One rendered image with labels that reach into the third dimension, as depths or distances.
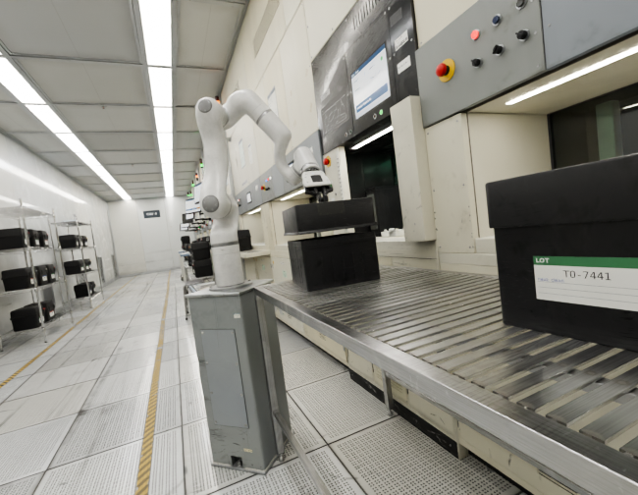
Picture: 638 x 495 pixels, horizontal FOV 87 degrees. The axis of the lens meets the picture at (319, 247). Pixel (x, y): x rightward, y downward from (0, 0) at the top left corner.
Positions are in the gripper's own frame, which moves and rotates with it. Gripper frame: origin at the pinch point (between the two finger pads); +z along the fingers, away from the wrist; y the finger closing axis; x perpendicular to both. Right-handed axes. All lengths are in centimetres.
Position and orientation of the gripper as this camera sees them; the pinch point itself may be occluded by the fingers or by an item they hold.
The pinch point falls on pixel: (322, 198)
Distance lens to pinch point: 129.9
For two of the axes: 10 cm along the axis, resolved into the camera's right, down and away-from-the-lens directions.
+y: 9.6, -1.4, 2.6
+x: -1.0, 6.8, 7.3
